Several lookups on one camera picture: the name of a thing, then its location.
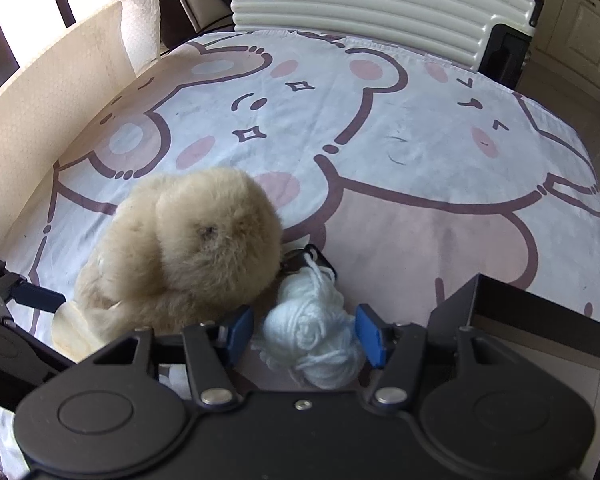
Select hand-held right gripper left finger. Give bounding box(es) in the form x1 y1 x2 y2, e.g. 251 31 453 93
72 306 255 408

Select white ribbed suitcase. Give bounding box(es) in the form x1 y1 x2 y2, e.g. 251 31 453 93
165 0 546 89

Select black square box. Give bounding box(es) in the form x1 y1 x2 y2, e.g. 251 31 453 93
427 274 600 480

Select beige plush toy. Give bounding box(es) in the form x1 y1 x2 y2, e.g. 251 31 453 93
52 167 285 362

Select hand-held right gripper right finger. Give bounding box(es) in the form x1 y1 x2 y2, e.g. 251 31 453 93
354 303 486 404

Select beige honeycomb cardboard sheet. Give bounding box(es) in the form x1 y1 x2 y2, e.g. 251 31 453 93
0 0 142 257

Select cream kitchen cabinets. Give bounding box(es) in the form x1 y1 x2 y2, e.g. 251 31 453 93
495 0 600 107

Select bear printed blanket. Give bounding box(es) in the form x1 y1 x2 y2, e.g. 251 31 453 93
0 30 600 477

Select white yarn ball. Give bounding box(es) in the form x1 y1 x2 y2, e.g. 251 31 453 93
252 252 369 391

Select dark window railing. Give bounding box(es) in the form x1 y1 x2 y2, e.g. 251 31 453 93
0 0 126 87

